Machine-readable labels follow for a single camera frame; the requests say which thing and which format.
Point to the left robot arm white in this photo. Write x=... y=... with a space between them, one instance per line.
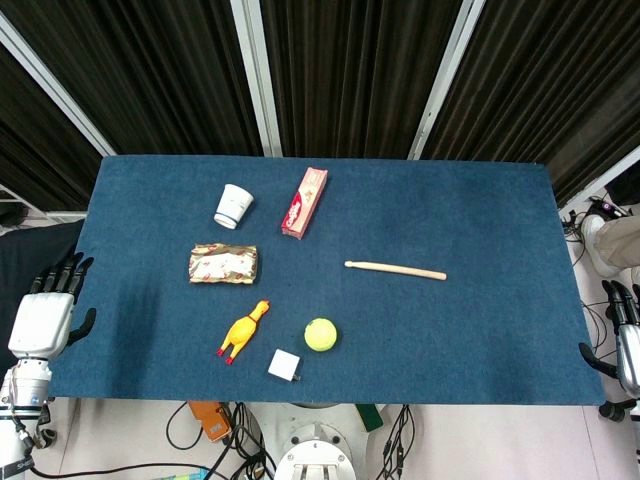
x=22 y=400

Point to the dark pleated curtain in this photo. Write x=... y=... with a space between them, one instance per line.
x=150 y=70
x=360 y=75
x=550 y=80
x=30 y=150

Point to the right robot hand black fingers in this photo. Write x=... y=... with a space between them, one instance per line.
x=629 y=350

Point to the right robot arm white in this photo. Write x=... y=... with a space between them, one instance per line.
x=634 y=425

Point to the gold foil snack packet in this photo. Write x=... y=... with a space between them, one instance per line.
x=223 y=264

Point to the white paper cup blue rim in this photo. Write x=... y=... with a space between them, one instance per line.
x=232 y=205

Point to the white shoe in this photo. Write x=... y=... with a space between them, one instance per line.
x=595 y=240

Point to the wooden drumstick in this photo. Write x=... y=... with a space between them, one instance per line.
x=395 y=270

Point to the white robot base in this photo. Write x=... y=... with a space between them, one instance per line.
x=315 y=445

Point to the orange box device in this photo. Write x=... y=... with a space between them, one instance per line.
x=212 y=422

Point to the blue table cloth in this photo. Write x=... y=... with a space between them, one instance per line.
x=450 y=340

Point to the beige trouser leg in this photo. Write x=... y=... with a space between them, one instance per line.
x=622 y=240

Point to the yellow-green tennis ball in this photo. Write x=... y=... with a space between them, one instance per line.
x=320 y=334

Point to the green flat object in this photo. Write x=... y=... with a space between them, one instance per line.
x=369 y=417

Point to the yellow rubber chicken toy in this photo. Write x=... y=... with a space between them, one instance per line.
x=243 y=330

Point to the black electronic device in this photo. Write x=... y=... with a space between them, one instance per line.
x=611 y=206

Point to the red toothpaste box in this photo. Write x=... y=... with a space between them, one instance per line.
x=305 y=202

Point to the white power adapter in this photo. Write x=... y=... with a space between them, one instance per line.
x=284 y=364

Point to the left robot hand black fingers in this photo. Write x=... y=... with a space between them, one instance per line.
x=42 y=322

